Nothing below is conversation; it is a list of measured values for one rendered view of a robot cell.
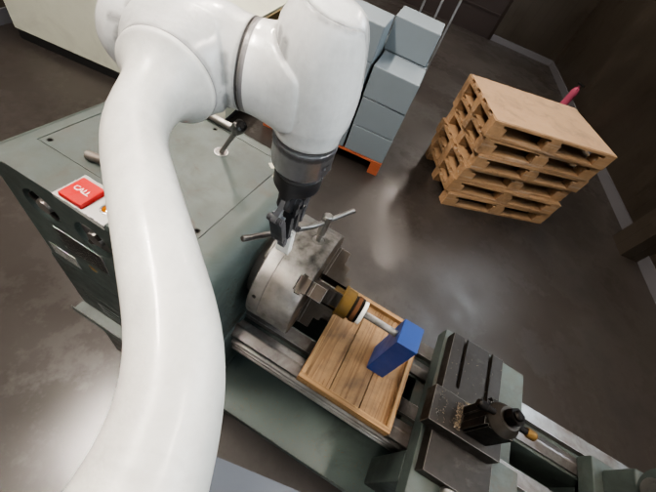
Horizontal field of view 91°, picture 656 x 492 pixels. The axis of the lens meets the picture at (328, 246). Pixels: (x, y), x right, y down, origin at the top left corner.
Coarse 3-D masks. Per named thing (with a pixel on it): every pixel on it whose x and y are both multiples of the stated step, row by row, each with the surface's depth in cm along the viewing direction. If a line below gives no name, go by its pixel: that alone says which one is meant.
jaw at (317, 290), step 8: (304, 280) 76; (296, 288) 76; (304, 288) 76; (312, 288) 77; (320, 288) 77; (328, 288) 80; (312, 296) 77; (320, 296) 77; (328, 296) 81; (336, 296) 84; (328, 304) 81; (336, 304) 84
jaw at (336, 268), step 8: (336, 256) 94; (344, 256) 94; (328, 264) 94; (336, 264) 93; (344, 264) 93; (328, 272) 91; (336, 272) 91; (344, 272) 92; (328, 280) 92; (336, 280) 90; (344, 280) 91; (344, 288) 91
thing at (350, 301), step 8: (336, 288) 88; (344, 296) 85; (352, 296) 86; (360, 296) 89; (344, 304) 85; (352, 304) 85; (360, 304) 86; (336, 312) 87; (344, 312) 86; (352, 312) 86; (352, 320) 87
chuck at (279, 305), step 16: (304, 240) 78; (336, 240) 82; (288, 256) 76; (304, 256) 76; (320, 256) 77; (288, 272) 75; (304, 272) 75; (320, 272) 83; (272, 288) 76; (288, 288) 75; (272, 304) 77; (288, 304) 76; (304, 304) 90; (272, 320) 81; (288, 320) 78
